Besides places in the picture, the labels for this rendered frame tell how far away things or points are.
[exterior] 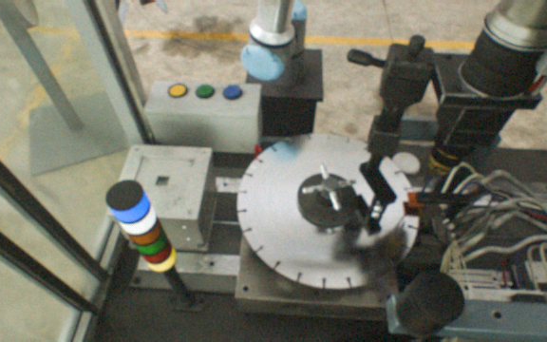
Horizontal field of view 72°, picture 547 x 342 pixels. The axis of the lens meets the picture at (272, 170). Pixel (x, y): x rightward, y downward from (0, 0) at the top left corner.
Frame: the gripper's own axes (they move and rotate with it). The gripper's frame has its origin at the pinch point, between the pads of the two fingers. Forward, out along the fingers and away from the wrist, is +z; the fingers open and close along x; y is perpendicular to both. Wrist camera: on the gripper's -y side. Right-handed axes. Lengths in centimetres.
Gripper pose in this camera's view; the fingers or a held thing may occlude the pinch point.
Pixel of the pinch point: (145, 24)
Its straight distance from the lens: 124.2
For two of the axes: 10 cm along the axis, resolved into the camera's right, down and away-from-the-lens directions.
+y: -5.8, -6.5, 4.9
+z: 0.1, 6.0, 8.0
